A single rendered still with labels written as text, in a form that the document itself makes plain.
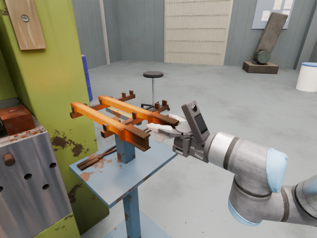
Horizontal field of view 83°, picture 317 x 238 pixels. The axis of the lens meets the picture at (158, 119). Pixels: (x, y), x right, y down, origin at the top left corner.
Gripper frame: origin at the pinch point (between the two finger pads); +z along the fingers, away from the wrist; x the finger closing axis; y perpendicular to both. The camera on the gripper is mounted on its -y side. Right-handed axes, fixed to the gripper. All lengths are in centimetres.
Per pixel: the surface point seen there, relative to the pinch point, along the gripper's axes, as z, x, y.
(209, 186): 6, 78, 98
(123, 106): 16.0, -1.5, -0.6
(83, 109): 25.0, -13.0, -0.9
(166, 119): -3.9, -0.5, -1.3
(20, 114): 41, -29, 0
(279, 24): 86, 713, -48
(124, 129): 1.1, -13.6, -1.3
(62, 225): 34, -29, 56
